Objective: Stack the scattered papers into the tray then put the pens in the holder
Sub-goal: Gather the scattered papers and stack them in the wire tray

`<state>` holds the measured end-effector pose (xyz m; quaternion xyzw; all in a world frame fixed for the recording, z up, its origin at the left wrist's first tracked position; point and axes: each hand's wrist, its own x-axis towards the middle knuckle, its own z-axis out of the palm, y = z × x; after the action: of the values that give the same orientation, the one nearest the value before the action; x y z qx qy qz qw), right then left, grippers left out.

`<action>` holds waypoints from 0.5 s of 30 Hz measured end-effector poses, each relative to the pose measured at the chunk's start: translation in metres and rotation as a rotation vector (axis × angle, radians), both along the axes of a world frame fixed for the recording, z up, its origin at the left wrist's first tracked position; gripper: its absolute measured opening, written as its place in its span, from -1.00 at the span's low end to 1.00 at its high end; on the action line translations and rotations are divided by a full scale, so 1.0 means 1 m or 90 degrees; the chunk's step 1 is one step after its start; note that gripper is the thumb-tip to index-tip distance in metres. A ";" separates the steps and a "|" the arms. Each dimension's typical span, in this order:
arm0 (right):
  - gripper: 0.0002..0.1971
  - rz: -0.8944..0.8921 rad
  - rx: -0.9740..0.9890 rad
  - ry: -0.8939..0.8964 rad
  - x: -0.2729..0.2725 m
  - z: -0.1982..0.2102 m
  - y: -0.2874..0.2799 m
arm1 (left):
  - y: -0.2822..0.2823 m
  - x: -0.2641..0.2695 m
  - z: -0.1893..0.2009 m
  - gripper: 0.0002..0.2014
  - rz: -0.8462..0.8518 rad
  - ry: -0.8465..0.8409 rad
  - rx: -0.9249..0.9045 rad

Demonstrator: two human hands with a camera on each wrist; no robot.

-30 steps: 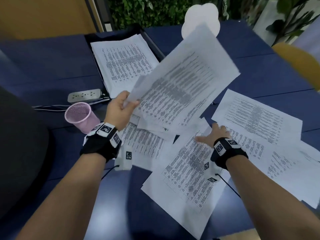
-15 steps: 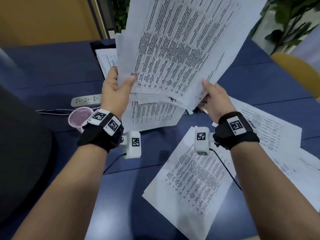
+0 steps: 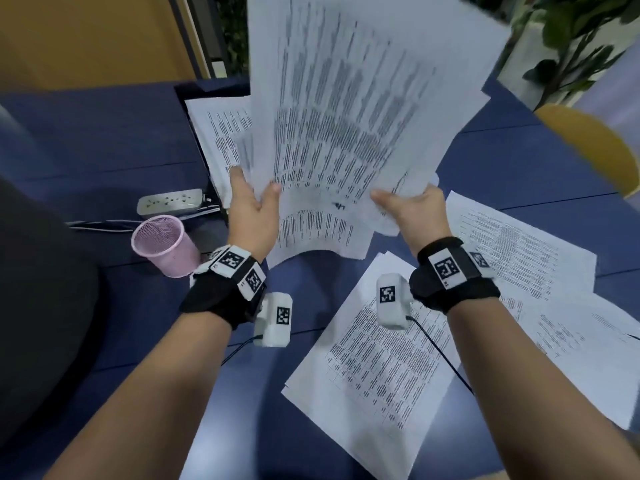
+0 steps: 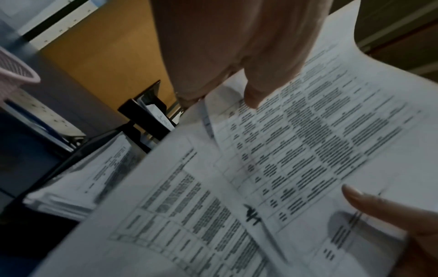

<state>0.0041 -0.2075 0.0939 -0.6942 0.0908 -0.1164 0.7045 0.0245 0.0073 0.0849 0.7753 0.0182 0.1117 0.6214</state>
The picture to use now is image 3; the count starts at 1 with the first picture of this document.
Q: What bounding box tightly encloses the person's left hand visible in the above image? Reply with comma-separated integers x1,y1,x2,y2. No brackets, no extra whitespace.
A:
227,166,282,268

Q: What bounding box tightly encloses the person's right hand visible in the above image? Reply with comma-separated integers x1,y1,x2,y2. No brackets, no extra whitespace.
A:
369,183,451,261

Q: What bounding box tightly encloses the printed paper sheet bundle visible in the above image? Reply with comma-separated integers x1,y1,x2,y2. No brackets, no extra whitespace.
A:
235,0,513,269
185,94,253,208

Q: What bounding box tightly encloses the black mesh tiered tray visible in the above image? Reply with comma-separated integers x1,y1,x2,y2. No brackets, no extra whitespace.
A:
173,79,251,211

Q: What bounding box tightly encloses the person's right forearm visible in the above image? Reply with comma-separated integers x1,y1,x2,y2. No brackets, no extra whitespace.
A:
445,297,640,480

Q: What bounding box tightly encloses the person's left forearm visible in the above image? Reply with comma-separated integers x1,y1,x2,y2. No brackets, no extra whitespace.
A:
45,312,233,480

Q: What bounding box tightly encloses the black right wristband with markers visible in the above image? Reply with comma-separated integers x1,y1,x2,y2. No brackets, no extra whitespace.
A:
409,237,502,315

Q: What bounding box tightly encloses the black wristband with markers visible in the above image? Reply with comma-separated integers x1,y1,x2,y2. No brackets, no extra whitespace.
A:
179,246,269,331
409,237,502,315

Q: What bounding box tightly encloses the black left wristband with markers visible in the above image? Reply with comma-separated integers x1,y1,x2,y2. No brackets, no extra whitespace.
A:
179,246,269,331

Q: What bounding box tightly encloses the white power strip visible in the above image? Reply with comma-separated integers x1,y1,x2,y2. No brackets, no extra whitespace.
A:
136,188,205,219

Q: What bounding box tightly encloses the pink mesh cup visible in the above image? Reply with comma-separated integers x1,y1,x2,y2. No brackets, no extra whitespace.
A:
131,214,202,279

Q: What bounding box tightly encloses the white column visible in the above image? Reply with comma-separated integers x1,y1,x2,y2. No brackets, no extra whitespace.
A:
497,14,640,108

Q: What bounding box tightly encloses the dark green potted plant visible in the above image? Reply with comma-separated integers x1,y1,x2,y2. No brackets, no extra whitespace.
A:
522,0,640,111

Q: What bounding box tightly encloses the large black chair back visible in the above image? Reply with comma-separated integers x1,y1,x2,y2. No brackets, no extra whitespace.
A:
0,177,101,435

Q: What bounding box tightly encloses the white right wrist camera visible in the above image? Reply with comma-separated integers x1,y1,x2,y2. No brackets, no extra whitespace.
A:
375,273,415,331

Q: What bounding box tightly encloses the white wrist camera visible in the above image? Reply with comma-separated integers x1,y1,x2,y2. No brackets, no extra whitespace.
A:
253,292,295,349
375,273,415,331

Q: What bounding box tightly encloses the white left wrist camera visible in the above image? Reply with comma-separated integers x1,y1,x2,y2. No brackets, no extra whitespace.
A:
253,292,295,349

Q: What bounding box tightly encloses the black left camera cable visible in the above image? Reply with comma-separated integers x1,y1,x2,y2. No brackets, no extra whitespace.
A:
221,334,263,367

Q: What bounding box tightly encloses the black camera cable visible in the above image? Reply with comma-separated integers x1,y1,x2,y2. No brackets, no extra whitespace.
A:
221,334,263,367
407,317,475,395

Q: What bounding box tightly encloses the black right camera cable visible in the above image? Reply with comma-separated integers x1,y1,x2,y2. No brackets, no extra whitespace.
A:
407,317,475,395

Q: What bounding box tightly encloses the power strip cable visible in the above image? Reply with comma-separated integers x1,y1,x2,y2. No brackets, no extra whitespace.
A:
65,204,221,233

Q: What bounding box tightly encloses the green plant wall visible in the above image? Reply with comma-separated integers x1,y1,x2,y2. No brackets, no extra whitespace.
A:
215,0,531,78

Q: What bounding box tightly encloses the dark metal door frame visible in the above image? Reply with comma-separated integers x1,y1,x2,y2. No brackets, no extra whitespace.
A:
167,0,231,81

